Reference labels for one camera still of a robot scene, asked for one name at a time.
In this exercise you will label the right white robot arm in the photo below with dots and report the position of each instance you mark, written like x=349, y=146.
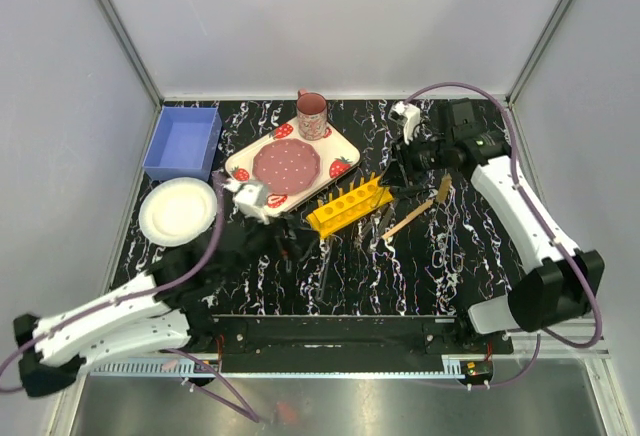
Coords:
x=561, y=280

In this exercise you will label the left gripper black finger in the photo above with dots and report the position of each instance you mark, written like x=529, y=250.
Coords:
x=276, y=228
x=303, y=247

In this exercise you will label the test tube brush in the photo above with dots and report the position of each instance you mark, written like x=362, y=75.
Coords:
x=442, y=193

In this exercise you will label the white strawberry serving tray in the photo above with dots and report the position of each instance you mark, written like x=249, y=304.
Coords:
x=337, y=154

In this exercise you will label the white slotted cable duct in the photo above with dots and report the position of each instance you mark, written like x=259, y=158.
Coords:
x=436, y=368

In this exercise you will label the yellow plastic test tube rack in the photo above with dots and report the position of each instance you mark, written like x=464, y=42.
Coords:
x=359, y=201

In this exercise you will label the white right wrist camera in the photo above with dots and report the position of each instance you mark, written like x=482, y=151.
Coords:
x=408, y=117

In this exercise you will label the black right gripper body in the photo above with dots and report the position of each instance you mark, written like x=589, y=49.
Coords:
x=422, y=156

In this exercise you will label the pink polka dot plate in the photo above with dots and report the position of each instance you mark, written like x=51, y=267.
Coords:
x=287, y=167

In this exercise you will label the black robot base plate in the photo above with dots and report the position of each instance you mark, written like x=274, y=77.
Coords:
x=336, y=338

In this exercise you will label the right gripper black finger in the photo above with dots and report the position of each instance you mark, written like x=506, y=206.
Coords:
x=409, y=191
x=393, y=176

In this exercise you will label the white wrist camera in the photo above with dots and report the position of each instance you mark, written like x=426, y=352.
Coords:
x=251, y=199
x=408, y=117

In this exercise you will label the pink patterned mug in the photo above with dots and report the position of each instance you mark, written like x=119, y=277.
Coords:
x=312, y=114

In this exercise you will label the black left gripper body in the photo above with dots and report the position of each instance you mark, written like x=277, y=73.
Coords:
x=262, y=242

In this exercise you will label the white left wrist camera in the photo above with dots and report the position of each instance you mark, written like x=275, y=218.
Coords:
x=251, y=199

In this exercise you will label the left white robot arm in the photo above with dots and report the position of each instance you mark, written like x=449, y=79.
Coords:
x=157, y=310

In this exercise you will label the blue plastic bin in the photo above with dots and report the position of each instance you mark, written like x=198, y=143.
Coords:
x=183, y=144

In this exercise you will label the white paper plate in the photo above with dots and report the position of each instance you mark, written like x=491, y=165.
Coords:
x=177, y=211

